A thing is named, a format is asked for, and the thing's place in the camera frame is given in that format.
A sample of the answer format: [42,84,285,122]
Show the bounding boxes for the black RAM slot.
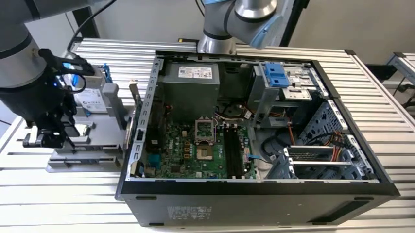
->
[235,124,247,178]
[223,124,232,178]
[231,124,241,178]
[227,124,237,178]

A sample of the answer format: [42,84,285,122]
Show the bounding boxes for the hard disk in blue carrier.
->
[63,62,113,116]

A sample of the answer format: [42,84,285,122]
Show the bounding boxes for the grey plastic parts rack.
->
[45,83,137,173]

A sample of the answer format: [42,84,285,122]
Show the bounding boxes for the green graphics card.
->
[124,81,144,149]

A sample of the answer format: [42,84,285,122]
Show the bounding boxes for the black case fan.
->
[145,97,165,153]

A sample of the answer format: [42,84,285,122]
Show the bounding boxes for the grey power supply unit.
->
[159,60,221,122]

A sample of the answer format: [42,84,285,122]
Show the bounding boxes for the green motherboard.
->
[144,116,260,180]

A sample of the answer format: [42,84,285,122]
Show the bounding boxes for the metal socket cover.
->
[193,116,217,144]

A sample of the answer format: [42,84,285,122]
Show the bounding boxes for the CPU socket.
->
[193,143,216,162]

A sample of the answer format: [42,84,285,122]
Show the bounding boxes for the black round case speaker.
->
[216,101,249,120]

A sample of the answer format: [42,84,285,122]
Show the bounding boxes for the grey metal drive cage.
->
[248,62,320,123]

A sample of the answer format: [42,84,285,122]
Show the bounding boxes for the black and grey PC case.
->
[115,50,401,228]

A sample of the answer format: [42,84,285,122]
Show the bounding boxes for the perforated metal disk bay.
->
[265,145,373,181]

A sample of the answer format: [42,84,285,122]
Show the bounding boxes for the neighbouring metal slat table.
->
[385,52,415,84]

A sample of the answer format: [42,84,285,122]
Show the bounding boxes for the black camera cable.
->
[37,48,95,94]

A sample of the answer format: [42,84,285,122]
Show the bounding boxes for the black frame post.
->
[280,0,311,47]
[71,6,100,39]

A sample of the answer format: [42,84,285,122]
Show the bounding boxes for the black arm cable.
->
[67,0,117,53]

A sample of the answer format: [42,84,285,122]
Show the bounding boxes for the black cable bundle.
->
[261,134,288,162]

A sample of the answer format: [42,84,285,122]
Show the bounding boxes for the blue plastic drive bracket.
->
[264,62,289,88]

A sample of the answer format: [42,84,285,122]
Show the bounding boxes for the orange yellow power wires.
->
[271,109,296,148]

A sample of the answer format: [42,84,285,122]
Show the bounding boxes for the red yellow orange wires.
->
[328,131,345,163]

